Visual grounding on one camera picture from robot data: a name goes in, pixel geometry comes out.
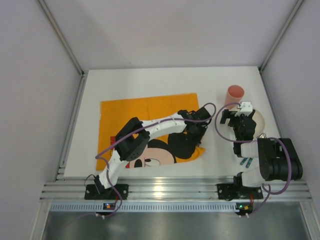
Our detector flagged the pink plastic cup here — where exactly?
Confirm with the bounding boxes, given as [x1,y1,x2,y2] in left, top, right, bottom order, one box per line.
[224,85,245,105]

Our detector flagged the orange Mickey Mouse placemat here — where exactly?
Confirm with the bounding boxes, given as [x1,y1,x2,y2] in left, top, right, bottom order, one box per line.
[97,93,205,169]

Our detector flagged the cream round plate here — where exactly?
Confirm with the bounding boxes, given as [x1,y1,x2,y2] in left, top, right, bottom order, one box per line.
[253,109,265,138]

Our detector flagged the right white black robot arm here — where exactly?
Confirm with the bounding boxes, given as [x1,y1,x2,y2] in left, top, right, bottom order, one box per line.
[220,109,303,188]

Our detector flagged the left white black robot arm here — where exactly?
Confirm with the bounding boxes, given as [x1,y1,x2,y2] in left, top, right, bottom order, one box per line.
[94,107,213,195]

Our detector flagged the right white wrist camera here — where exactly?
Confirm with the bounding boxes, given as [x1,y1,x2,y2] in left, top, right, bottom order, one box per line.
[235,101,254,117]

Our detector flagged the silver fork teal handle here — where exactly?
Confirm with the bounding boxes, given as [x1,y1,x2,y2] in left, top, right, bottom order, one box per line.
[245,132,267,169]

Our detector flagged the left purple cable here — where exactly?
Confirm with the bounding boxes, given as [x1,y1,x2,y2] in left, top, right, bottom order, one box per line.
[64,102,217,223]

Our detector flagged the purple cable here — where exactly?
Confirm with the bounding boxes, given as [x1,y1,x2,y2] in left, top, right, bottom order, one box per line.
[214,102,292,218]
[64,102,217,223]

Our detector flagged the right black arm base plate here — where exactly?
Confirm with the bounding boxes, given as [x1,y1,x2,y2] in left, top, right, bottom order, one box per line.
[216,183,264,201]

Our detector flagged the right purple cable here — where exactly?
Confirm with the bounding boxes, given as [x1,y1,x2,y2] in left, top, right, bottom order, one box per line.
[214,102,292,218]

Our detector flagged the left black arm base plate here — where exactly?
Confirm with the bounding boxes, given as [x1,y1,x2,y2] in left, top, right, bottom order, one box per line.
[84,184,129,200]

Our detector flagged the left aluminium frame post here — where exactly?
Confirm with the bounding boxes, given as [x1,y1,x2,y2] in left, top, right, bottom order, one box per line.
[36,0,85,183]

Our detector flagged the aluminium frame post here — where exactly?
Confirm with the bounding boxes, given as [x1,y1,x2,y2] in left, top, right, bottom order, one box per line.
[36,0,85,183]
[258,0,306,74]

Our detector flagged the right aluminium frame post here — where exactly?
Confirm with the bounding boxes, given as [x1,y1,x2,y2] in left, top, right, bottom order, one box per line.
[258,0,306,74]

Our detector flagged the aluminium mounting rail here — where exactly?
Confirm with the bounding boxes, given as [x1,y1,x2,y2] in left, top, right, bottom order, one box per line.
[40,177,312,202]

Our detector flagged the slotted grey cable duct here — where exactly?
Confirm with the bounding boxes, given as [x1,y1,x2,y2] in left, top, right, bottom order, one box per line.
[50,202,253,213]

